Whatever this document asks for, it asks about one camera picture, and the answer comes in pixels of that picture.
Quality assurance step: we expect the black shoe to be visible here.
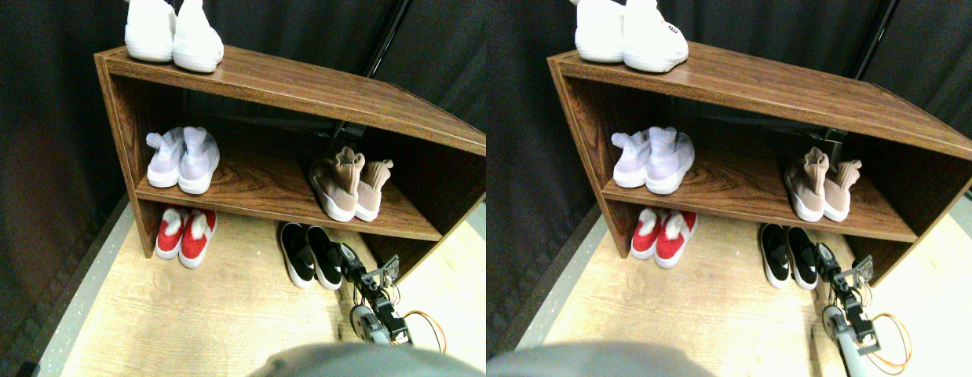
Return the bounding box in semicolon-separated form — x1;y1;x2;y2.
759;223;793;289
280;222;316;289
787;226;820;291
307;225;344;291

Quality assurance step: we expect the beige shoe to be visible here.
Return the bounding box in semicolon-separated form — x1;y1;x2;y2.
823;160;864;223
784;147;831;223
354;159;395;223
309;146;366;223

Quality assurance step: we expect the red shoe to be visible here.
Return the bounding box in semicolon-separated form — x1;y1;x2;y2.
155;207;190;261
655;209;699;270
631;207;666;261
179;208;218;269

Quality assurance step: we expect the lilac shoe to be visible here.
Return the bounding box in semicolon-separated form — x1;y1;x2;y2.
177;126;221;196
645;126;696;196
146;128;186;189
612;130;653;189

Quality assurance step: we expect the brown shoe rack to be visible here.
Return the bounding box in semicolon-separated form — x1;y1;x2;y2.
93;45;486;284
547;41;972;287

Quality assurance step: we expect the black curtain stand pole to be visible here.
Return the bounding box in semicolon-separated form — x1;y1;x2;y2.
852;0;900;79
364;0;415;78

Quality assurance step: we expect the white shoe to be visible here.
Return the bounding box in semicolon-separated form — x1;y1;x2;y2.
125;0;177;63
621;0;689;74
568;0;627;64
172;0;225;74

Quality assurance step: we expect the orange wire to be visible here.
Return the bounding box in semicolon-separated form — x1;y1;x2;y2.
404;311;448;353
869;313;913;375

